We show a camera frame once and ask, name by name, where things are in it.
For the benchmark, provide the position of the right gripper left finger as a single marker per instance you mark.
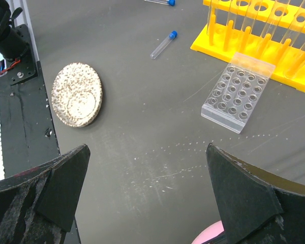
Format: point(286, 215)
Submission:
point(39, 205)

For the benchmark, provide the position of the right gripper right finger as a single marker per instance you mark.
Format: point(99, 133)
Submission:
point(255, 206)

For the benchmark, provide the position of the short tube blue cap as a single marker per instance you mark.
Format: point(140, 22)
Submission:
point(163, 2)
point(163, 45)

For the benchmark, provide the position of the long glass tube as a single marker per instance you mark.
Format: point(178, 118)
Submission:
point(296, 25)
point(297, 64)
point(250, 16)

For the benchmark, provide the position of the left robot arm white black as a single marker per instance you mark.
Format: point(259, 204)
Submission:
point(12, 45)

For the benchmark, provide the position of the pink plate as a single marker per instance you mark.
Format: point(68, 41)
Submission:
point(209, 233)

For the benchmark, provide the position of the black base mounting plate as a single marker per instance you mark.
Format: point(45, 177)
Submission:
point(27, 130)

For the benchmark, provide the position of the clear acrylic tube rack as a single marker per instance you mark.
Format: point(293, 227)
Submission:
point(237, 91)

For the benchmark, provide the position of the speckled ceramic plate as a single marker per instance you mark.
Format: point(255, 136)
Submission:
point(77, 95)

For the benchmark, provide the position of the yellow test tube rack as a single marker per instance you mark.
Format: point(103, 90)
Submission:
point(219, 40)

